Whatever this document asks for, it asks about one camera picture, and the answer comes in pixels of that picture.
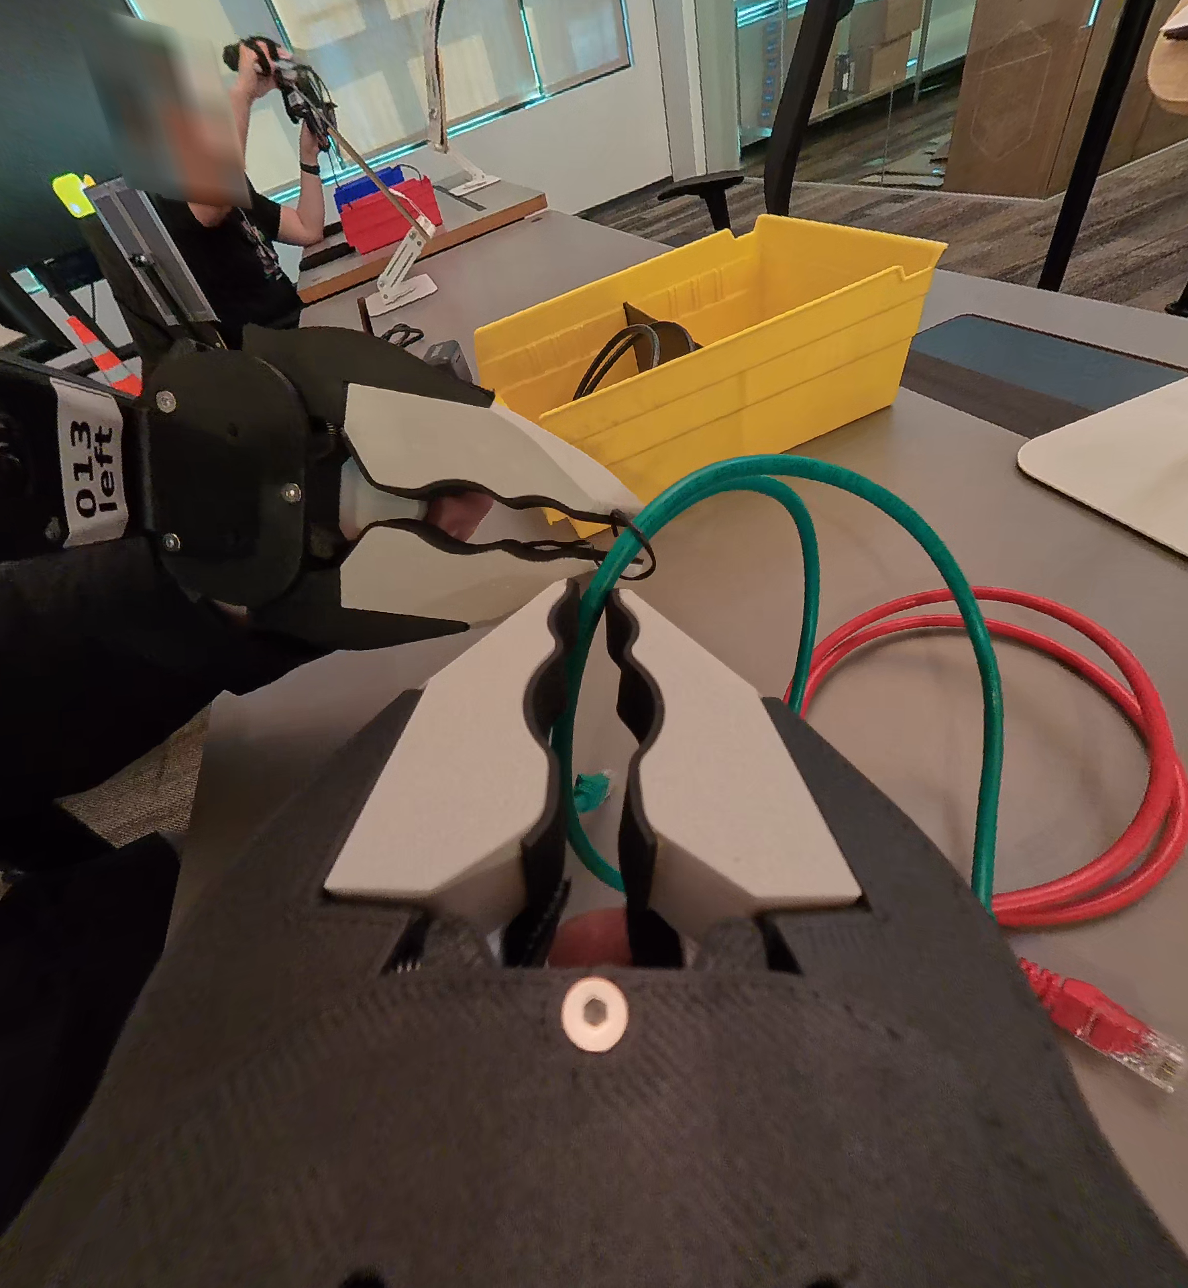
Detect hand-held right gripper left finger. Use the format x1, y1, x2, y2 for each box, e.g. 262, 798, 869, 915
322, 577, 582, 969

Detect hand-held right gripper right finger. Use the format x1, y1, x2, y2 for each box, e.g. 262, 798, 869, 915
604, 588, 867, 969

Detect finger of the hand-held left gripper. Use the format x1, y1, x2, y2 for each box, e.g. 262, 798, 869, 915
336, 487, 608, 622
342, 380, 648, 535

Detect black twist tie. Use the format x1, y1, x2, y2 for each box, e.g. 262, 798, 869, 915
592, 506, 660, 584

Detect green ethernet cable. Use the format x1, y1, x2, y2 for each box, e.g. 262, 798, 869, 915
546, 453, 1008, 917

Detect person's left forearm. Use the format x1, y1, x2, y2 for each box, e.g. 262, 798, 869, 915
0, 547, 374, 836

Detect person's left hand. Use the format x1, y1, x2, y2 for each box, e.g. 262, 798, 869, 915
420, 491, 500, 542

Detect orange traffic cone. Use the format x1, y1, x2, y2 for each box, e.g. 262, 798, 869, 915
63, 313, 144, 398

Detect small white desk stand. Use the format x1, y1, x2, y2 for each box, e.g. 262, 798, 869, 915
364, 223, 441, 320

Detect wooden edged table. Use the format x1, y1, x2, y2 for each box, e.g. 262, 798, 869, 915
295, 179, 552, 305

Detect red plastic bin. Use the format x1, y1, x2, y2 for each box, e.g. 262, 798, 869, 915
338, 175, 446, 257

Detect yellow plastic bin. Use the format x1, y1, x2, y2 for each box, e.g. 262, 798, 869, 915
471, 210, 950, 527

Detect curved clear stand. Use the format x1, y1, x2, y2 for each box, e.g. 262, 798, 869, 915
426, 0, 501, 194

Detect black monitor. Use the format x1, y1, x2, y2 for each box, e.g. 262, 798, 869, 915
0, 0, 152, 268

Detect black office chair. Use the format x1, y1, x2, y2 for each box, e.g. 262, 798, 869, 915
656, 0, 858, 235

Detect stack of cardboard boxes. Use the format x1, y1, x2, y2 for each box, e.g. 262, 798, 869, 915
941, 0, 1149, 197

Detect black stand pole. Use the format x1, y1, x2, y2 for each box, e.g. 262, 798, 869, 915
1036, 0, 1158, 293

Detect black cable coil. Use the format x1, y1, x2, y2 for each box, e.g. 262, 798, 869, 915
570, 299, 708, 403

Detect grey metal bracket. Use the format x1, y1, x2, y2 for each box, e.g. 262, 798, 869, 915
84, 176, 230, 351

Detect red ethernet cable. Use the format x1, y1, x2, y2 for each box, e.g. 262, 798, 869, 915
783, 586, 1188, 1095

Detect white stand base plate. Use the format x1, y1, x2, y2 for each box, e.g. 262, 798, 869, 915
1014, 368, 1188, 587

